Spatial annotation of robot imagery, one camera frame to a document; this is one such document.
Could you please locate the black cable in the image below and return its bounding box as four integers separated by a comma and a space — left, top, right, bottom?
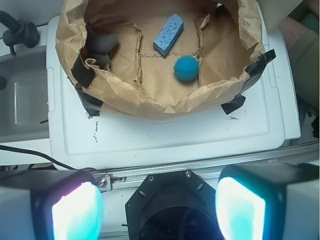
0, 144, 95, 172

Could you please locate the black tape piece lower right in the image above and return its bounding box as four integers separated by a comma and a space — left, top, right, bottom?
220, 95, 246, 115

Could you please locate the black octagonal mount plate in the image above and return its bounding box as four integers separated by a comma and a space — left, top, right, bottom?
125, 170, 224, 240

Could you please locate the blue rectangular sponge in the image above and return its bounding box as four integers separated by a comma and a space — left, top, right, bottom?
152, 13, 184, 58

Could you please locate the black faucet fixture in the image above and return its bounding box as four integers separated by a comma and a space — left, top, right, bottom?
0, 10, 40, 56

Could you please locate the white sink basin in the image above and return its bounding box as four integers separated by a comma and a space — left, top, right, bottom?
0, 46, 49, 143

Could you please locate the black tape piece lower left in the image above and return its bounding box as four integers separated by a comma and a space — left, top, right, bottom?
76, 89, 103, 117

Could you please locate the black tape piece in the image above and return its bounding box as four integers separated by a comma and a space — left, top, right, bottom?
71, 54, 96, 89
239, 49, 276, 95
76, 89, 103, 117
220, 95, 246, 115

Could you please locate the grey plush toy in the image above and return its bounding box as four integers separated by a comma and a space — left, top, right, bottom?
86, 24, 119, 71

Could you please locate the white plastic bin lid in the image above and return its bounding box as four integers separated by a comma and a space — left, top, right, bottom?
46, 17, 286, 169

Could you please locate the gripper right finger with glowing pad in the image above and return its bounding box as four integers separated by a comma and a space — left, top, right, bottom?
215, 163, 320, 240

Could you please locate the brown paper bag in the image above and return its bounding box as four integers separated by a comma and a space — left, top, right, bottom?
56, 0, 265, 120

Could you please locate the teal foam ball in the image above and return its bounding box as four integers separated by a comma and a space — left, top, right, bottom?
173, 56, 199, 82

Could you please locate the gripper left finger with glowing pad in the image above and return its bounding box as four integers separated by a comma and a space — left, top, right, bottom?
0, 170, 104, 240

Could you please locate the aluminium extrusion rail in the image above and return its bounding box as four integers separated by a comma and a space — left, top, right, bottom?
93, 142, 320, 192

